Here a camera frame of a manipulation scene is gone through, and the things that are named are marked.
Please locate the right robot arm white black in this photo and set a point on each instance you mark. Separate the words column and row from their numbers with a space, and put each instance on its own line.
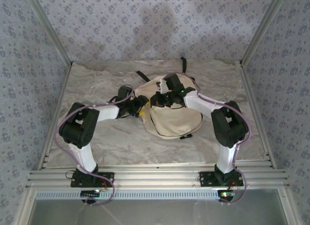
column 230, row 130

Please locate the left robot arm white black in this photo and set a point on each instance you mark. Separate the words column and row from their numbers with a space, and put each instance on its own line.
column 84, row 154

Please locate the black left controller board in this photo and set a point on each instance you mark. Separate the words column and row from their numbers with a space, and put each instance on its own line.
column 90, row 193

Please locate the grey metal lower panel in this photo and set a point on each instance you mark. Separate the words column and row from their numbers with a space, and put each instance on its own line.
column 157, row 213

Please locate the right controller board green light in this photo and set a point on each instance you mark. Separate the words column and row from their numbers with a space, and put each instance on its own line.
column 226, row 194

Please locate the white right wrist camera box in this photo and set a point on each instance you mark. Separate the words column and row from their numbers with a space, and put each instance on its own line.
column 162, row 86

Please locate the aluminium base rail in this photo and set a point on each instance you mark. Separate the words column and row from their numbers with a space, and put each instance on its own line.
column 157, row 176

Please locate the aluminium side rail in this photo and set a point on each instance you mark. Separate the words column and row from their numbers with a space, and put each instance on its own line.
column 57, row 106
column 254, row 101

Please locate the aluminium frame post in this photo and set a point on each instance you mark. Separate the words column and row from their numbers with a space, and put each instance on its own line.
column 49, row 28
column 262, row 28

